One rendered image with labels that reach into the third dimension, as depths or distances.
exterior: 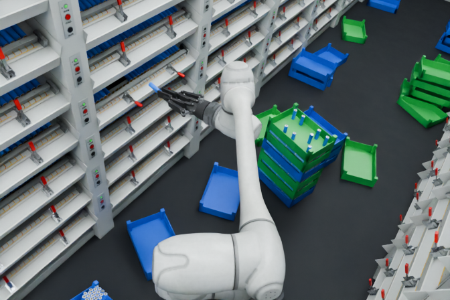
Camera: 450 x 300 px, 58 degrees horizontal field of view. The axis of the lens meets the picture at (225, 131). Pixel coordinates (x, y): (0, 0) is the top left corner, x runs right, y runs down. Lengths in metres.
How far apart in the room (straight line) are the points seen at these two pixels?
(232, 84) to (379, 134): 1.86
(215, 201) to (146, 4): 1.18
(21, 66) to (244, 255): 0.83
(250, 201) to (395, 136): 2.04
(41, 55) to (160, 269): 0.73
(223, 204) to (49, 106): 1.18
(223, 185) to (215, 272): 1.42
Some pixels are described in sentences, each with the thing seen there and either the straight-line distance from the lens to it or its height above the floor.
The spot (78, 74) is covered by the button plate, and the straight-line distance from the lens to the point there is 1.44.
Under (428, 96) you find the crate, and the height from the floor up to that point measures 0.12.
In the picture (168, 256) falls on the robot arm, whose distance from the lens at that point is 0.98.
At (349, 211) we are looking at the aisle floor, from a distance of 2.47.
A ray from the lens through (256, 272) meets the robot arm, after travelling 0.99.
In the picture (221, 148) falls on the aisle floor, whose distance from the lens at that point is 2.55.
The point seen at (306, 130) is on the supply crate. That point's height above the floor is 0.40.
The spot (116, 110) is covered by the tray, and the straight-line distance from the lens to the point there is 1.70.
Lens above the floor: 1.89
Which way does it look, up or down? 45 degrees down
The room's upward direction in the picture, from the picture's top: 9 degrees clockwise
